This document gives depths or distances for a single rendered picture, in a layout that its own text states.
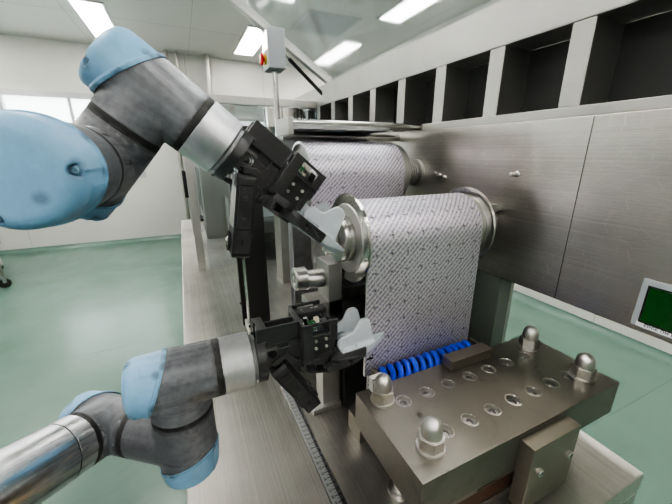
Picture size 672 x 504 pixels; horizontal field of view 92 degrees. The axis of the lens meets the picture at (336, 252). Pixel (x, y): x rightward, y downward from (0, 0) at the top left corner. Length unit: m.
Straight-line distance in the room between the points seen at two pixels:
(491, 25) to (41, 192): 0.75
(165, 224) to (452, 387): 5.75
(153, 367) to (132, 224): 5.70
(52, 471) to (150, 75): 0.44
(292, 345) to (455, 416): 0.25
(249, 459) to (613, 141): 0.74
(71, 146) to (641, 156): 0.63
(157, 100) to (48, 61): 5.84
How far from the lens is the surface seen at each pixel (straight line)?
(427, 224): 0.55
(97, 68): 0.42
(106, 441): 0.57
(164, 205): 6.03
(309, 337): 0.46
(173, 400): 0.46
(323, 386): 0.67
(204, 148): 0.41
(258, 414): 0.72
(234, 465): 0.65
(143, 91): 0.41
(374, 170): 0.75
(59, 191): 0.27
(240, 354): 0.45
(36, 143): 0.27
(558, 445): 0.59
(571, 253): 0.66
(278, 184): 0.42
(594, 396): 0.67
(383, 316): 0.55
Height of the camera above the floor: 1.39
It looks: 17 degrees down
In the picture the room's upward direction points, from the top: straight up
